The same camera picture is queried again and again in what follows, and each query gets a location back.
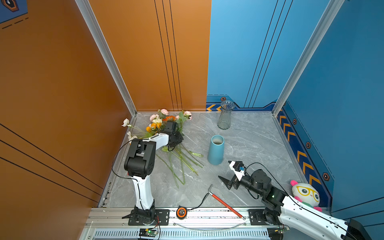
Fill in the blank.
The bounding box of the pile of artificial flowers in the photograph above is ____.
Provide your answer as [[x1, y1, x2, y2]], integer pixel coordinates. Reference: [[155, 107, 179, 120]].
[[122, 109, 204, 190]]

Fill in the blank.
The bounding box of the red handled hammer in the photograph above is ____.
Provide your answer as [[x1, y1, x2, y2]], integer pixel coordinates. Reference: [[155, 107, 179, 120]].
[[208, 184, 246, 220]]

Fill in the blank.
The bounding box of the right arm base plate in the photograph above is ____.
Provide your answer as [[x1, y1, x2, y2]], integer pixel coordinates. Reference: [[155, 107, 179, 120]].
[[248, 208, 291, 226]]

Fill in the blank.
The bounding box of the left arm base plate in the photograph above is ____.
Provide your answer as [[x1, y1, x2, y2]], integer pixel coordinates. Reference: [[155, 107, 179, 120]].
[[128, 209, 170, 227]]

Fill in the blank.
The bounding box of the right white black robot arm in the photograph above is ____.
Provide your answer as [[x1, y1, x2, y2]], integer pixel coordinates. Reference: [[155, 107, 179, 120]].
[[219, 169, 371, 240]]

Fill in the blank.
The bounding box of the panda plush toy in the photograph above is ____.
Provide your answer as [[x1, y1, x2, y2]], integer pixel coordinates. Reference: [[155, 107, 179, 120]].
[[290, 180, 322, 212]]

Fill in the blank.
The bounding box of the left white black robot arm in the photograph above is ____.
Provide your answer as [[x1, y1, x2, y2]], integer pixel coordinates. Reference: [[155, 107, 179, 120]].
[[124, 122, 183, 225]]

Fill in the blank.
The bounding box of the blue ceramic cylinder vase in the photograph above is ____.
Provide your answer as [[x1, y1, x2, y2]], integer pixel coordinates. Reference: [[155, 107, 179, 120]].
[[208, 135, 225, 166]]

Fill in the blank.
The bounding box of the orange black tape measure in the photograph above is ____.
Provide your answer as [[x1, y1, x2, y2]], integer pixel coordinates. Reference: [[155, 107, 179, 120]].
[[176, 207, 188, 220]]

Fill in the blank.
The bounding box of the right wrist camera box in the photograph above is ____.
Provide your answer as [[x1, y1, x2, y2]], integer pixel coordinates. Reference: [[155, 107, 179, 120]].
[[229, 161, 246, 181]]

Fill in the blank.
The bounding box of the clear ribbed glass vase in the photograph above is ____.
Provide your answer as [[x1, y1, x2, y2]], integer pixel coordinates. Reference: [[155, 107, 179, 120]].
[[217, 100, 236, 130]]

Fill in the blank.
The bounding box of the green circuit board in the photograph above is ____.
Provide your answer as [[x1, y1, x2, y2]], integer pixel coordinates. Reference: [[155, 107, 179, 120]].
[[138, 229, 159, 240]]

